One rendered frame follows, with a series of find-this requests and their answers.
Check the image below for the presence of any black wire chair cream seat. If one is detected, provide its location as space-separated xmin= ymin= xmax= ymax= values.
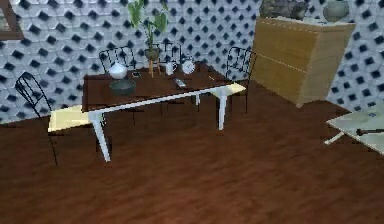
xmin=98 ymin=46 xmax=137 ymax=75
xmin=14 ymin=71 xmax=105 ymax=167
xmin=207 ymin=46 xmax=258 ymax=115
xmin=158 ymin=41 xmax=183 ymax=66

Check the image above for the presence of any light wooden chest of drawers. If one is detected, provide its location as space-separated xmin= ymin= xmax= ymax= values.
xmin=250 ymin=16 xmax=357 ymax=109

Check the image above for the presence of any green potted houseplant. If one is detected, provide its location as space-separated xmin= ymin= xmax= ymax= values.
xmin=127 ymin=0 xmax=170 ymax=78

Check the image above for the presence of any white mug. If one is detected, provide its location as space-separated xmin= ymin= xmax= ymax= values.
xmin=164 ymin=61 xmax=179 ymax=76

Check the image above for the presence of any dark brown dining table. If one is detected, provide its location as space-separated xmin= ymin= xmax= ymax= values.
xmin=81 ymin=61 xmax=234 ymax=163

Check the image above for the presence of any white round alarm clock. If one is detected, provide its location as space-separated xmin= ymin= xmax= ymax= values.
xmin=181 ymin=55 xmax=197 ymax=76

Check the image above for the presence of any black thin rod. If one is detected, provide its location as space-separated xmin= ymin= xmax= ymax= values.
xmin=355 ymin=127 xmax=384 ymax=136

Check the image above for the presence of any dark grey lumpy object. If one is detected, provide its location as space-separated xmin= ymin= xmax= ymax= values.
xmin=259 ymin=0 xmax=310 ymax=21

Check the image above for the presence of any grey round vase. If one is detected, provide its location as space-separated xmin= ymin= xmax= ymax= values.
xmin=322 ymin=0 xmax=350 ymax=24

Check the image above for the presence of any dark grey bowl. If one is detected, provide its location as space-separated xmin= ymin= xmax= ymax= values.
xmin=109 ymin=79 xmax=137 ymax=97

